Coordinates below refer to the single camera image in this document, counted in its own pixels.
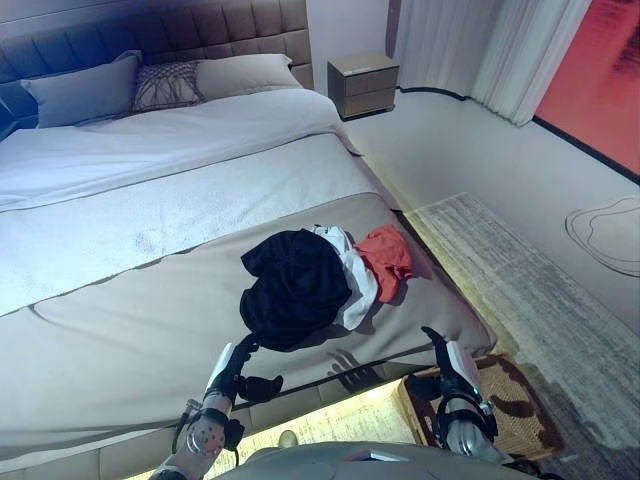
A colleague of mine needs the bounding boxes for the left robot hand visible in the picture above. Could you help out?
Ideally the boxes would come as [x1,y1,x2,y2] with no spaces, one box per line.
[203,336,285,405]

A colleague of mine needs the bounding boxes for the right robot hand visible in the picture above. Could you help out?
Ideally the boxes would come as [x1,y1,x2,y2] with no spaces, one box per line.
[420,325,484,407]

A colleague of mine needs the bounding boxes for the woven wicker basket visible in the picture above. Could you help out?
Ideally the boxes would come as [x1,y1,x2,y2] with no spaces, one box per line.
[397,353,566,461]

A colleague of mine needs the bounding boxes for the large bed with beige cover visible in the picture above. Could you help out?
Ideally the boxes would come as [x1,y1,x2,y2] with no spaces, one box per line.
[0,52,497,474]

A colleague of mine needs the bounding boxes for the grey striped rug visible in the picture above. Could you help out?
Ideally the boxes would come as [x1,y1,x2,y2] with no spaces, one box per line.
[404,191,640,454]

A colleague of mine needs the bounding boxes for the black garment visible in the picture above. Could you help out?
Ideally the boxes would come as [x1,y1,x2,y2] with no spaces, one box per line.
[239,228,351,352]

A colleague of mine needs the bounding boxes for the red-orange garment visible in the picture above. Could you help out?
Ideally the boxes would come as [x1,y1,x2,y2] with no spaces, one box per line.
[352,224,415,304]

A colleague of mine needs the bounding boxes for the white garment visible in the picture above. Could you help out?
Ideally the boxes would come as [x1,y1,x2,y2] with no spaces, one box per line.
[308,223,381,332]

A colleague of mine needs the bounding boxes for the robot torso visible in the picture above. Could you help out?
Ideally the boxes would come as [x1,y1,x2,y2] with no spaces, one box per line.
[212,440,516,480]

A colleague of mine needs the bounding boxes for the brown patterned cushion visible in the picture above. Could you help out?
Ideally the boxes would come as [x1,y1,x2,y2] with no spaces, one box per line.
[132,60,207,113]

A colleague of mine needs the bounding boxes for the wooden bedside table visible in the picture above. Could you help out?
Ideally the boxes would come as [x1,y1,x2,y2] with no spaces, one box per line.
[327,52,400,120]

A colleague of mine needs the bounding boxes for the beige plain pillow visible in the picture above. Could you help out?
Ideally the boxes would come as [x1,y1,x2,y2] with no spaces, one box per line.
[194,53,293,100]

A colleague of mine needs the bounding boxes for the grey plain pillow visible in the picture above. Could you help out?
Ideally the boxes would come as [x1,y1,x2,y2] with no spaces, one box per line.
[20,49,144,130]

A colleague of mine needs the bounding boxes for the white curtain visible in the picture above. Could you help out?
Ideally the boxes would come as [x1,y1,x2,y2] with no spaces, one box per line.
[384,0,594,126]

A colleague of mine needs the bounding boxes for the red-orange window panel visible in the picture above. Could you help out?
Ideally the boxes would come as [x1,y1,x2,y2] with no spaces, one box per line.
[532,0,640,176]

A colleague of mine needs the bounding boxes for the brown tufted headboard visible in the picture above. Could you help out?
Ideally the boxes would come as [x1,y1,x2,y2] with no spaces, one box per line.
[0,0,315,91]

